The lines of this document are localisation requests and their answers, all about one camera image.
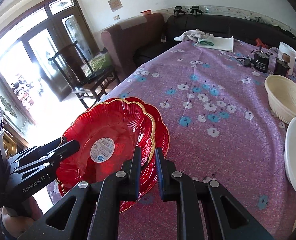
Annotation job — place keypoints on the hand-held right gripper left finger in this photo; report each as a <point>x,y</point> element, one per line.
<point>138,170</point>

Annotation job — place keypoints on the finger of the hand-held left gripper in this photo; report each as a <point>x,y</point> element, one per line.
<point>63,150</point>

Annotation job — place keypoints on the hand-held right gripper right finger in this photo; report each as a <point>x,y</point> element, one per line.
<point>159,172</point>

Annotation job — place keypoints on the large red flower plate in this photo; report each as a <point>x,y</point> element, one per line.
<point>160,127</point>

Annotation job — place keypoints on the small gold-rimmed red plate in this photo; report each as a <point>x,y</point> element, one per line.
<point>118,125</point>

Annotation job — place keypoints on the cream ribbed bowl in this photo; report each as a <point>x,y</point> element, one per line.
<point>285,97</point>

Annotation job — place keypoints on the person's left hand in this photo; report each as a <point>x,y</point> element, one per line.
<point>15,223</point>

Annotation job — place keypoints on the dark wooden chair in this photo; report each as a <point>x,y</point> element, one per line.
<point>98,80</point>

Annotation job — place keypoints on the green seat cushion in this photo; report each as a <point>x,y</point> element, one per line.
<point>100,61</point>

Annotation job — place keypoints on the wooden glass door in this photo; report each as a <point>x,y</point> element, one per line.
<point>55,25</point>

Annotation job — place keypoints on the brown armchair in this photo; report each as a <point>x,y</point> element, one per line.
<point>128,40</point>

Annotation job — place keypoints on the black power adapter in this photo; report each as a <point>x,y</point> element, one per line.
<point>246,63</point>

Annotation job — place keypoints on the folded white towel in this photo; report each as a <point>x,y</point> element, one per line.
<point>220,44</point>

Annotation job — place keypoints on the black battery charger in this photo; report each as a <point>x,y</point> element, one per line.
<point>261,63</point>

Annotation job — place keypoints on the red flat object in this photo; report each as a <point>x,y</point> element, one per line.
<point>146,11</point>

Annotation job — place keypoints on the black sofa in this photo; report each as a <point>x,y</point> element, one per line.
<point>227,27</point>

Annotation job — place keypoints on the brown jar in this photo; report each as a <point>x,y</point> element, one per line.
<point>281,68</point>

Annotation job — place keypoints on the black device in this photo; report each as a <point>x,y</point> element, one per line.
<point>195,10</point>
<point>179,10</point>

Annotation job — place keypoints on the orange object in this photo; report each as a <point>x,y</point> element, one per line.
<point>259,42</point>

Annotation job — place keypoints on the white plastic container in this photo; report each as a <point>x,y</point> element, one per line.
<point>287,48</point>

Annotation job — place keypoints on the wall switch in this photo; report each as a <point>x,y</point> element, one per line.
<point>116,17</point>

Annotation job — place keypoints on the small wall plaque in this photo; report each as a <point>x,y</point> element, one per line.
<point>115,3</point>

